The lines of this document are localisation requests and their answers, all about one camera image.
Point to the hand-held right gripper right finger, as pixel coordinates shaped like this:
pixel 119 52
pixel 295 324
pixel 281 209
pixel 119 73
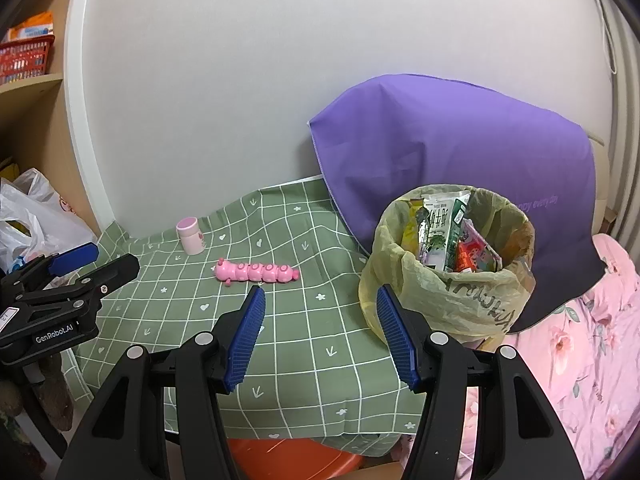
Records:
pixel 397 340

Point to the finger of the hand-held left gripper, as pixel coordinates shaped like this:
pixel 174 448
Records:
pixel 75 259
pixel 112 275

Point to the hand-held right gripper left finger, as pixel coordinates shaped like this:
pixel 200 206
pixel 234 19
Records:
pixel 245 340

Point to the yellow plastic bag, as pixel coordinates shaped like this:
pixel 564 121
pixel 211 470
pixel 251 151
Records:
pixel 450 300

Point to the red gold snack wrapper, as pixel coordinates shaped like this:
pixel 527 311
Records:
pixel 465 257

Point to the green white snack packet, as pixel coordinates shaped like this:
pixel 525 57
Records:
pixel 442 230

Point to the pink clear wrapper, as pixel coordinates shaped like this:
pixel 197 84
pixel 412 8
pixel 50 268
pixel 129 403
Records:
pixel 482 250

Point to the brown fuzzy cloth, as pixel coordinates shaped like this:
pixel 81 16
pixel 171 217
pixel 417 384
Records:
pixel 55 390

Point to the green checked tablecloth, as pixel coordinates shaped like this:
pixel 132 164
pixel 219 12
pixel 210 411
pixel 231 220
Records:
pixel 300 320

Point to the white plastic bag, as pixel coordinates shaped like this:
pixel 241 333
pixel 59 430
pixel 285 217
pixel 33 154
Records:
pixel 30 210

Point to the pink caterpillar toy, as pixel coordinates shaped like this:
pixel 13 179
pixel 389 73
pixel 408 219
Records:
pixel 255 272

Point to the pink bottle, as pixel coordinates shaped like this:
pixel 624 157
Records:
pixel 191 237

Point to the orange plastic stool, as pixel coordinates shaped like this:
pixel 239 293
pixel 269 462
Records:
pixel 290 460

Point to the wooden shelf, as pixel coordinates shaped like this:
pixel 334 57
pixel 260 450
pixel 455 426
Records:
pixel 35 120

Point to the pink floral blanket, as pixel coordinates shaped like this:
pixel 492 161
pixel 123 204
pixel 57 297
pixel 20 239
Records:
pixel 575 360

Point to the purple pillow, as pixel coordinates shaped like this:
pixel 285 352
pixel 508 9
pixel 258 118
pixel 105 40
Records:
pixel 450 150

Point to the red plastic basket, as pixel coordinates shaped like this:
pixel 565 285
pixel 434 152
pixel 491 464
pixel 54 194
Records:
pixel 25 60

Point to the blue orange packet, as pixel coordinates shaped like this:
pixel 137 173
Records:
pixel 32 27

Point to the beige headboard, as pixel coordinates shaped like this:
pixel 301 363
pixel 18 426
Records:
pixel 600 180

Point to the striped curtain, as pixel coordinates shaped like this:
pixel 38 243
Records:
pixel 625 135

